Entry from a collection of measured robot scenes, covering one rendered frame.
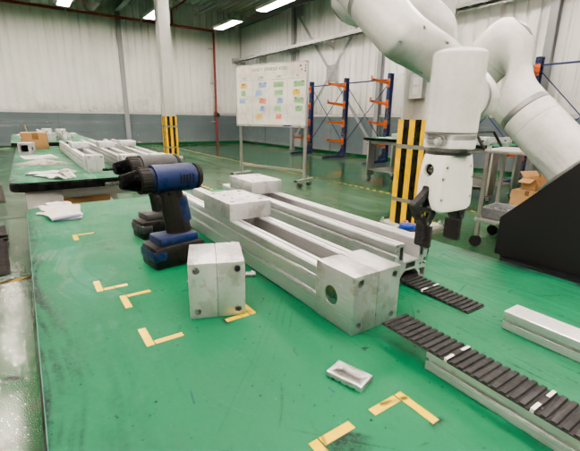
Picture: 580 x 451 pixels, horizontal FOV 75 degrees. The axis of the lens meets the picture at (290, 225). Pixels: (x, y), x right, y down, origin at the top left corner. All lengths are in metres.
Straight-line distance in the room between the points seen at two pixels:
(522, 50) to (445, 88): 0.47
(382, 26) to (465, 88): 0.19
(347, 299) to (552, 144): 0.65
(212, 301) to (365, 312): 0.24
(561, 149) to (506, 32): 0.31
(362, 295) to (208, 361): 0.24
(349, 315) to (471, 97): 0.39
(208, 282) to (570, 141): 0.83
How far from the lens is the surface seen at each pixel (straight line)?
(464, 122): 0.69
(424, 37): 0.77
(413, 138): 3.98
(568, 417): 0.51
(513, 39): 1.13
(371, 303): 0.61
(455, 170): 0.70
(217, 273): 0.62
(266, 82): 6.73
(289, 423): 0.46
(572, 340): 0.67
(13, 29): 15.69
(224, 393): 0.50
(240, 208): 0.89
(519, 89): 1.10
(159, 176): 0.82
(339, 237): 0.87
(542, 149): 1.06
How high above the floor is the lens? 1.10
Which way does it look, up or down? 16 degrees down
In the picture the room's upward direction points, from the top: 1 degrees clockwise
